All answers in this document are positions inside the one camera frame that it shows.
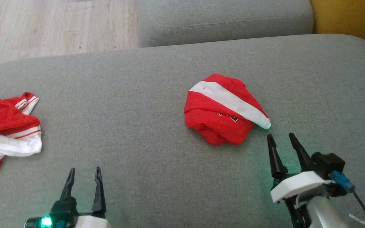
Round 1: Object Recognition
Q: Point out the white tape on right cable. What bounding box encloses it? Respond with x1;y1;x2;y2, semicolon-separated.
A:
349;213;365;226

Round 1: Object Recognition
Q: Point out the red white basketball jersey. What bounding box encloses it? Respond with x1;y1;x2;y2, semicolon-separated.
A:
0;92;42;179
183;73;272;146

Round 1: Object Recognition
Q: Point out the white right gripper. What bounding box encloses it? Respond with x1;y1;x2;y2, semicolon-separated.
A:
266;132;337;228

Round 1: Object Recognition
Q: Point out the grey sofa back cushion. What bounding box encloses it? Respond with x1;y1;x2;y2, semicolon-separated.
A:
137;0;314;48

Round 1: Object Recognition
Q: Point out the grey fabric sofa seat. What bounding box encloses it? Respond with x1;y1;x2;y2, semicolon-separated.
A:
0;34;365;228

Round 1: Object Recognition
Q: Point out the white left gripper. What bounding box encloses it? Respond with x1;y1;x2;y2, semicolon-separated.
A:
59;167;112;228

